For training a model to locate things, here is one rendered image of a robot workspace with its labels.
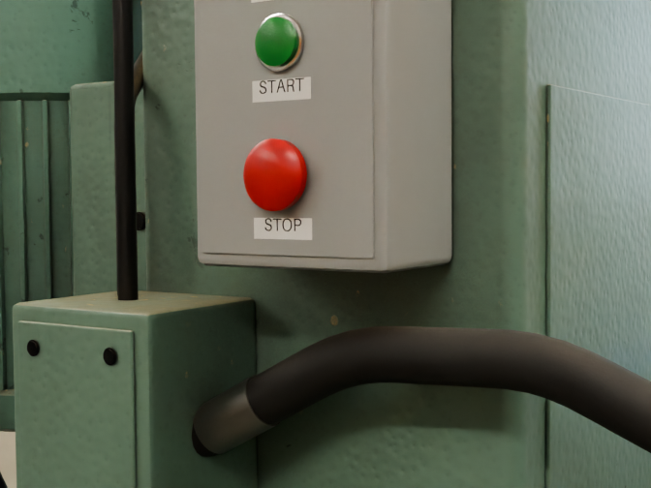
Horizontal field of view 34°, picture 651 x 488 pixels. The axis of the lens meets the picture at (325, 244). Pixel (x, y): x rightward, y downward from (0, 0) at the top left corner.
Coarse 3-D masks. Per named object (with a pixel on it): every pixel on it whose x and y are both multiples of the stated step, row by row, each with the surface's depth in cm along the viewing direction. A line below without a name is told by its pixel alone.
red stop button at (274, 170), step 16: (272, 144) 44; (288, 144) 44; (256, 160) 44; (272, 160) 44; (288, 160) 43; (256, 176) 44; (272, 176) 44; (288, 176) 43; (304, 176) 44; (256, 192) 44; (272, 192) 44; (288, 192) 43; (272, 208) 44
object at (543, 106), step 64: (192, 0) 55; (512, 0) 45; (576, 0) 51; (640, 0) 59; (192, 64) 55; (512, 64) 46; (576, 64) 51; (640, 64) 59; (192, 128) 55; (512, 128) 46; (576, 128) 50; (640, 128) 59; (192, 192) 56; (512, 192) 46; (576, 192) 51; (640, 192) 59; (192, 256) 56; (512, 256) 46; (576, 256) 51; (640, 256) 59; (256, 320) 54; (320, 320) 51; (384, 320) 50; (448, 320) 48; (512, 320) 46; (576, 320) 51; (640, 320) 60; (384, 384) 50; (320, 448) 52; (384, 448) 50; (448, 448) 48; (512, 448) 46; (576, 448) 51; (640, 448) 60
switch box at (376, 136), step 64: (320, 0) 43; (384, 0) 42; (448, 0) 46; (256, 64) 45; (320, 64) 43; (384, 64) 42; (448, 64) 46; (256, 128) 45; (320, 128) 44; (384, 128) 42; (448, 128) 46; (320, 192) 44; (384, 192) 42; (448, 192) 47; (256, 256) 46; (320, 256) 44; (384, 256) 42; (448, 256) 47
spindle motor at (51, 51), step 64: (0, 0) 67; (64, 0) 68; (0, 64) 68; (64, 64) 68; (0, 128) 68; (64, 128) 68; (0, 192) 68; (64, 192) 69; (0, 256) 68; (64, 256) 69; (0, 320) 68; (0, 384) 69
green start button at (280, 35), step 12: (264, 24) 44; (276, 24) 44; (288, 24) 44; (264, 36) 44; (276, 36) 44; (288, 36) 44; (300, 36) 44; (264, 48) 44; (276, 48) 44; (288, 48) 44; (300, 48) 44; (264, 60) 44; (276, 60) 44; (288, 60) 44
